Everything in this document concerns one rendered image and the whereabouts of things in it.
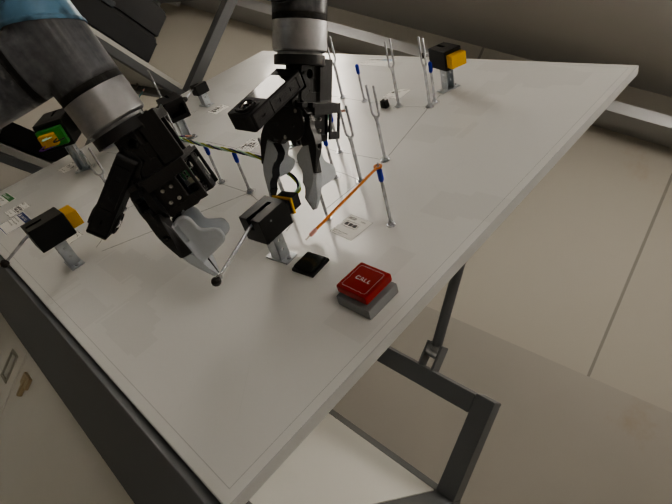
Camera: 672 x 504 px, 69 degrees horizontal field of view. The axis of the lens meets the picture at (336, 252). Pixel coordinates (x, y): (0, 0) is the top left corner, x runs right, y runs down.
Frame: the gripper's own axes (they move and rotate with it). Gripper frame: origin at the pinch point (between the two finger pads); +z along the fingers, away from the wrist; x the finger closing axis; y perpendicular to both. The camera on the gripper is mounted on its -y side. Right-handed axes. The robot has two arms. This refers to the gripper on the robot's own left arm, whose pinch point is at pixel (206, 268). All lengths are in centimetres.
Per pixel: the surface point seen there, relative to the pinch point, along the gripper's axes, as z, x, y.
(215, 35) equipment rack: -34, 119, -1
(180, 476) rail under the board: 11.2, -21.9, -5.9
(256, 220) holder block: -1.2, 4.6, 8.0
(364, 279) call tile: 9.7, -4.8, 17.8
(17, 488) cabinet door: 15.3, -2.0, -45.8
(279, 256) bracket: 6.1, 7.8, 6.8
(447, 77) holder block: 4, 52, 48
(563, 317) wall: 169, 164, 73
